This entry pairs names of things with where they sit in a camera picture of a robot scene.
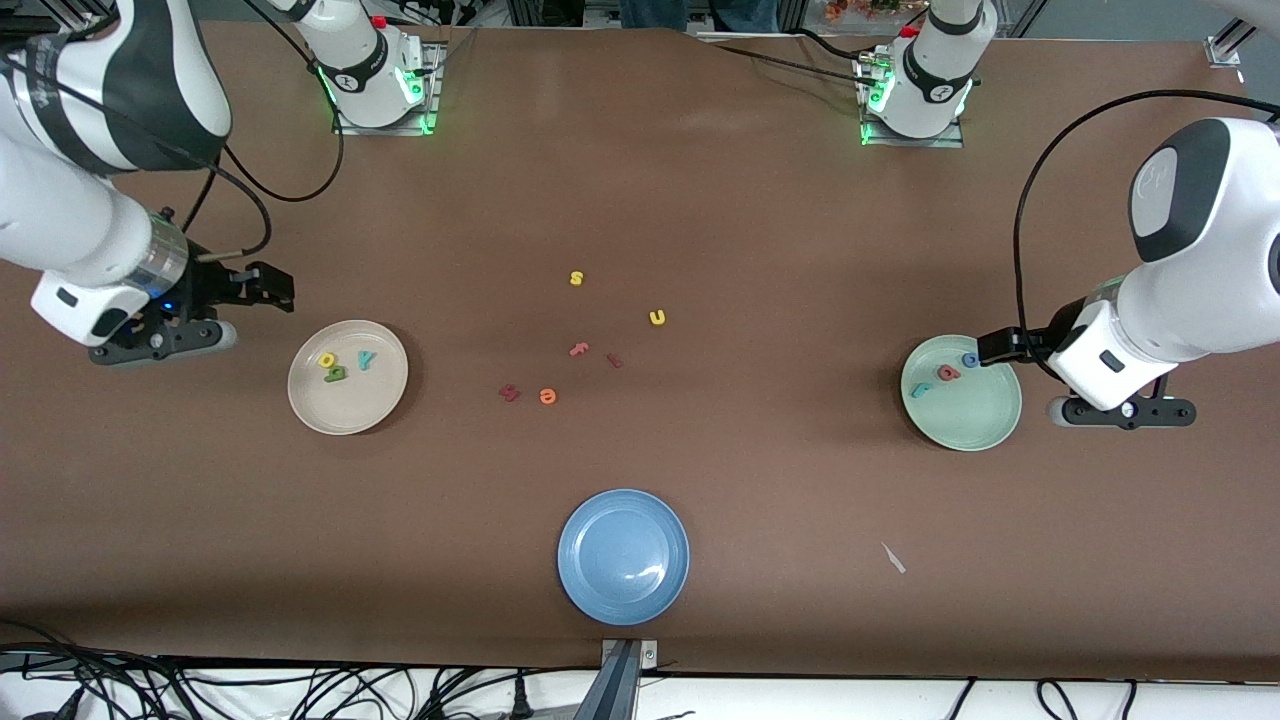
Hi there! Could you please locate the green round plate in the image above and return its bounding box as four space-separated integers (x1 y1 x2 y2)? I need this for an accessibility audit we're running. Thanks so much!
900 334 1024 453

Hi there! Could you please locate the beige round plate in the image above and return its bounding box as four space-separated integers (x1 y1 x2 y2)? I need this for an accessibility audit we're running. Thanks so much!
287 319 410 437

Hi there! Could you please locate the brown table cover sheet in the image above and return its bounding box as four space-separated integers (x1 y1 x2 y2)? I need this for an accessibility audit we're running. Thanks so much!
0 18 1280 683

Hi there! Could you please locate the aluminium corner profile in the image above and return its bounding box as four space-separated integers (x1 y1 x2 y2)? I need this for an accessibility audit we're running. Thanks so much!
1208 0 1280 66

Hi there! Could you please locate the blue round plate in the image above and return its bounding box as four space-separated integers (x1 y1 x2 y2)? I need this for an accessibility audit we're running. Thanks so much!
557 488 691 627

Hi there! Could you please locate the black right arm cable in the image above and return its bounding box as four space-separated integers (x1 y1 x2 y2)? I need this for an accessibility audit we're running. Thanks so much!
180 0 346 263

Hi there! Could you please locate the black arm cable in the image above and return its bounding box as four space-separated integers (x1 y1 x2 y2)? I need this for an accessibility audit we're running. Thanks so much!
1012 88 1280 381
180 0 346 263

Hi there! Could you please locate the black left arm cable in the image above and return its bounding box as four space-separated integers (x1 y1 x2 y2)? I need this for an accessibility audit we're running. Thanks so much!
1012 88 1280 381

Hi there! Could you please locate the aluminium left arm base plate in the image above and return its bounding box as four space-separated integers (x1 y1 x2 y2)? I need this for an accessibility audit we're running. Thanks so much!
860 55 966 149

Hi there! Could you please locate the aluminium right arm base plate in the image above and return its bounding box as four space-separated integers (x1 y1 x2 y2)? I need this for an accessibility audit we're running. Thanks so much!
333 42 443 136

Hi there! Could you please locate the black power cable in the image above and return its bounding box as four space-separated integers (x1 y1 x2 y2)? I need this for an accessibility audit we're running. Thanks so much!
700 30 881 81

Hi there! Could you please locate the metal camera mount pole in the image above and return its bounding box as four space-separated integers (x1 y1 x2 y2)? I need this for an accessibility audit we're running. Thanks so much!
598 638 661 720

